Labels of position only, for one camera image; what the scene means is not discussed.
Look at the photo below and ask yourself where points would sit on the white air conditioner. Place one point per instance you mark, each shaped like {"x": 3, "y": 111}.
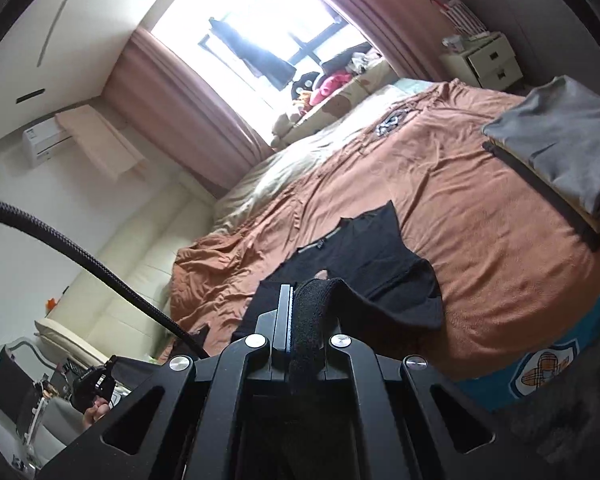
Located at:
{"x": 42, "y": 142}

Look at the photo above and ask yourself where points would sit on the pink curtain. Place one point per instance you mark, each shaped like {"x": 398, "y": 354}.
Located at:
{"x": 370, "y": 5}
{"x": 180, "y": 110}

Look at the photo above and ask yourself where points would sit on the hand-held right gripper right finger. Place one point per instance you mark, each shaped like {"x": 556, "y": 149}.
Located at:
{"x": 352, "y": 360}

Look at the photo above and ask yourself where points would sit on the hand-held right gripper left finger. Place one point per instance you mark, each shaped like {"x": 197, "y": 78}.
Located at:
{"x": 284, "y": 320}

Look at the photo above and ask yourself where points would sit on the dark shaggy rug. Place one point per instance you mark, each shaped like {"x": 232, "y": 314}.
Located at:
{"x": 580, "y": 410}

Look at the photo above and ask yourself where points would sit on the person's left hand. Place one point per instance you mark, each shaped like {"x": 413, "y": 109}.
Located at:
{"x": 96, "y": 414}

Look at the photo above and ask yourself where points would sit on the beige duvet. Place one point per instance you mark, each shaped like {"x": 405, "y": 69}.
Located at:
{"x": 280, "y": 175}

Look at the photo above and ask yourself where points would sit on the white rack on nightstand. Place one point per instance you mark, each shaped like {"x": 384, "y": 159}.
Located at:
{"x": 457, "y": 15}

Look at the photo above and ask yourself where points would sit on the window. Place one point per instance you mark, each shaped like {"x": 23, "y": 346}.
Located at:
{"x": 260, "y": 20}

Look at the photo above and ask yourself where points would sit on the blue cartoon bed sheet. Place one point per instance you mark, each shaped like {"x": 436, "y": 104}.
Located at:
{"x": 505, "y": 385}

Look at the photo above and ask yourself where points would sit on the beige printed window seat cushion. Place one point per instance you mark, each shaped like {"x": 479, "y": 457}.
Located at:
{"x": 340, "y": 110}

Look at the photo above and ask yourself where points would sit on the cream padded headboard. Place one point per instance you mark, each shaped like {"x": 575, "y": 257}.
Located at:
{"x": 130, "y": 260}

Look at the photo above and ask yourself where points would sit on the beige plush toy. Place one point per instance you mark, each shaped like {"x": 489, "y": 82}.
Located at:
{"x": 285, "y": 122}

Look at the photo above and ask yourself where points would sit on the black printed t-shirt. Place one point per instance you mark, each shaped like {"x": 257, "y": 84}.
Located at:
{"x": 380, "y": 270}

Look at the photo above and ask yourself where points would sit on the folded grey shirt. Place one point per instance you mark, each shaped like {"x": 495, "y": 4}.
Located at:
{"x": 565, "y": 135}

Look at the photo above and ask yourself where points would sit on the white nightstand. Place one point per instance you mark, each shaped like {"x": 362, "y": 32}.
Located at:
{"x": 495, "y": 65}

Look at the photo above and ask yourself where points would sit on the pink cloth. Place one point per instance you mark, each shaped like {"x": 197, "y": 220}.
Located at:
{"x": 332, "y": 87}

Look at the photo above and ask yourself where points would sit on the black penguin plush toy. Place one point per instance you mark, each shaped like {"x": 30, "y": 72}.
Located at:
{"x": 305, "y": 84}

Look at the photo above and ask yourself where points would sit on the hanging dark garment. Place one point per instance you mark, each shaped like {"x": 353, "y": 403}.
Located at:
{"x": 260, "y": 55}

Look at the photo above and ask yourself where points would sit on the brown blanket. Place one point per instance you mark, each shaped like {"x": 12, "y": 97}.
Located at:
{"x": 480, "y": 200}

